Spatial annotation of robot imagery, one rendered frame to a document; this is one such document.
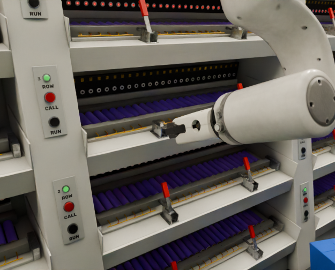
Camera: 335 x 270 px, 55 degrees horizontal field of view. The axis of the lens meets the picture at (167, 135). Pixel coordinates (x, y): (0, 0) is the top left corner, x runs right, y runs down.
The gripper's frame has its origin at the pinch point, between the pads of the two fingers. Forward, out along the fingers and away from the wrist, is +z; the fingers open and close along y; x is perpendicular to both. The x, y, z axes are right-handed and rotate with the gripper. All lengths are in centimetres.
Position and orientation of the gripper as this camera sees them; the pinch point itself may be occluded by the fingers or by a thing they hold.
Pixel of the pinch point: (178, 128)
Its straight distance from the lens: 65.3
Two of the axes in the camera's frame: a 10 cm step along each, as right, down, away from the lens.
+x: -2.0, -9.8, -0.2
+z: -5.2, 0.9, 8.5
